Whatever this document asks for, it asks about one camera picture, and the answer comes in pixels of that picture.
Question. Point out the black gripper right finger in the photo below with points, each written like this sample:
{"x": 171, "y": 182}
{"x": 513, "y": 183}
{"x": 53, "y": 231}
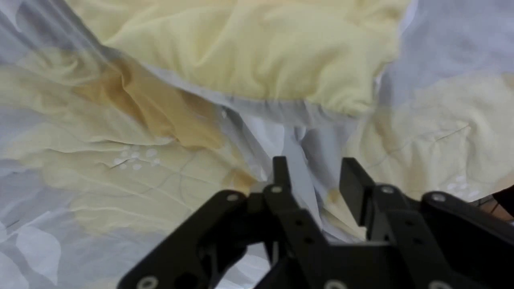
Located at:
{"x": 407, "y": 230}

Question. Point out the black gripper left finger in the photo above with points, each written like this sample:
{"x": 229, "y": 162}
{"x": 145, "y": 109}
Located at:
{"x": 290, "y": 225}

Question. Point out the gray and yellow floral duvet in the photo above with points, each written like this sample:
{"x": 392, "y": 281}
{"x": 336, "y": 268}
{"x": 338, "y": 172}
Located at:
{"x": 214, "y": 65}

